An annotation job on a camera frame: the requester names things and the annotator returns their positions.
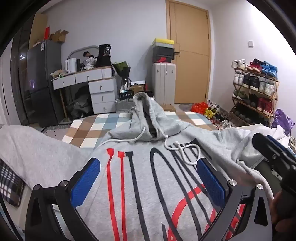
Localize silver suitcase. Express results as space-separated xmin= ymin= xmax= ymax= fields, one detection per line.
xmin=115 ymin=98 xmax=136 ymax=113

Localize white electric kettle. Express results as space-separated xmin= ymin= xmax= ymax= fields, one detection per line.
xmin=65 ymin=58 xmax=77 ymax=74

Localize open cardboard box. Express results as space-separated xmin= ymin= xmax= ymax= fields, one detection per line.
xmin=49 ymin=30 xmax=69 ymax=44

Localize checked bed cover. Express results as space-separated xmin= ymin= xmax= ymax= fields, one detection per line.
xmin=62 ymin=111 xmax=218 ymax=149

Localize purple plastic bag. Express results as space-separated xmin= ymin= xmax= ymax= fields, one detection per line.
xmin=272 ymin=109 xmax=295 ymax=136

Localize pile of loose shoes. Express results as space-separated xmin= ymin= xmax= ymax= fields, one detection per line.
xmin=203 ymin=101 xmax=234 ymax=130

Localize wooden shoe rack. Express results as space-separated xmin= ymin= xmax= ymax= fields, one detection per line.
xmin=230 ymin=67 xmax=279 ymax=127

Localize black shoe box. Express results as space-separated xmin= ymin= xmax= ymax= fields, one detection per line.
xmin=152 ymin=47 xmax=174 ymax=63

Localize grey printed hoodie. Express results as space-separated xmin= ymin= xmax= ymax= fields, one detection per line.
xmin=0 ymin=92 xmax=289 ymax=241

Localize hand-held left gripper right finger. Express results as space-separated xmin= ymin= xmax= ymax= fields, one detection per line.
xmin=196 ymin=158 xmax=273 ymax=241

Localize white ribbed cabinet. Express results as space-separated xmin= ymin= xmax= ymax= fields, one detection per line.
xmin=152 ymin=62 xmax=176 ymax=105

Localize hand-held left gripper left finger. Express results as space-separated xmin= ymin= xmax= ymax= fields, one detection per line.
xmin=24 ymin=158 xmax=101 ymax=241

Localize brown box with black print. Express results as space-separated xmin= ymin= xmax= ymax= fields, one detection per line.
xmin=131 ymin=83 xmax=146 ymax=93

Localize person's right hand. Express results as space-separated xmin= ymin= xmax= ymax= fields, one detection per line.
xmin=271 ymin=189 xmax=296 ymax=232

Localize red plastic bag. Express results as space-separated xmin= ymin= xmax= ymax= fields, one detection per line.
xmin=191 ymin=102 xmax=209 ymax=114

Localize flat cardboard sheet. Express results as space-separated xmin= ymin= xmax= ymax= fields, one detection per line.
xmin=29 ymin=13 xmax=48 ymax=50

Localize wooden door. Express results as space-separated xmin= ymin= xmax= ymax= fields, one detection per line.
xmin=166 ymin=0 xmax=212 ymax=104

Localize patterned floor rug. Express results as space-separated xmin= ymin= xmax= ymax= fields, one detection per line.
xmin=41 ymin=123 xmax=72 ymax=137

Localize white desk with drawers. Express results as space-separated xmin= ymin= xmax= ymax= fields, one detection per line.
xmin=51 ymin=66 xmax=117 ymax=115

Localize yellow lid shoe box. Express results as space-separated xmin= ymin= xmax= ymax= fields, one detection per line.
xmin=152 ymin=38 xmax=174 ymax=49

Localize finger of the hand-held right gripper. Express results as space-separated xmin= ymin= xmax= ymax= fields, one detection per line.
xmin=252 ymin=133 xmax=296 ymax=167

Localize dark refrigerator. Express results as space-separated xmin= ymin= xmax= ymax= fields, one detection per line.
xmin=17 ymin=39 xmax=64 ymax=127

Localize black paper bag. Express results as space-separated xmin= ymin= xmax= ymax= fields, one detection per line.
xmin=96 ymin=44 xmax=112 ymax=68

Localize black white plaid pillow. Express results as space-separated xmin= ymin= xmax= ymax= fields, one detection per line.
xmin=0 ymin=159 xmax=25 ymax=208

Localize dark wrapped flower bouquet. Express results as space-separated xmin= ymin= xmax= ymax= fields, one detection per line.
xmin=112 ymin=61 xmax=131 ymax=81

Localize black garbage bag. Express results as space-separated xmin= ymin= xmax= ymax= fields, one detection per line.
xmin=66 ymin=95 xmax=93 ymax=116

